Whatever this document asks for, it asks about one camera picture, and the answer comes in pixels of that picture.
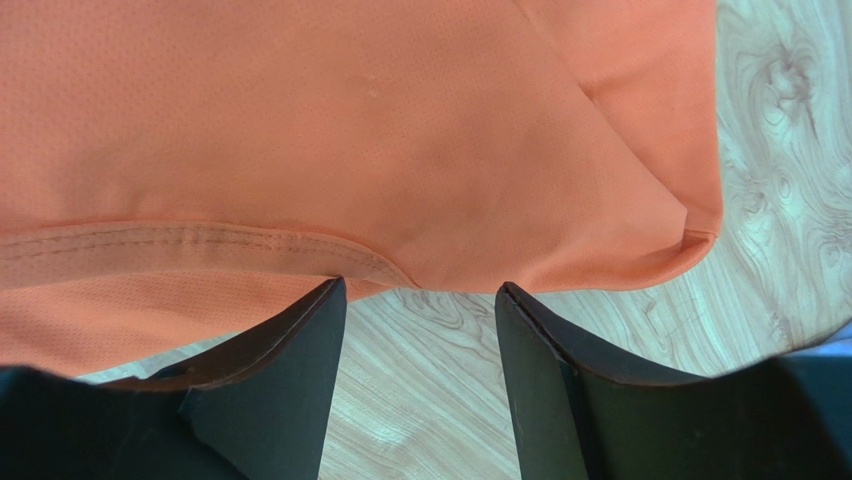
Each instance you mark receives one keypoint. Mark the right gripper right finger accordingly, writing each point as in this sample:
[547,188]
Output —
[542,356]

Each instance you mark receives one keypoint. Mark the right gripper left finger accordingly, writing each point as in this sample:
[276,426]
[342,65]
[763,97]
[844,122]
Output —
[253,407]

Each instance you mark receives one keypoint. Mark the orange t shirt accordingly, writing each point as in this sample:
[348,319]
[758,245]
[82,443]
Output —
[173,171]

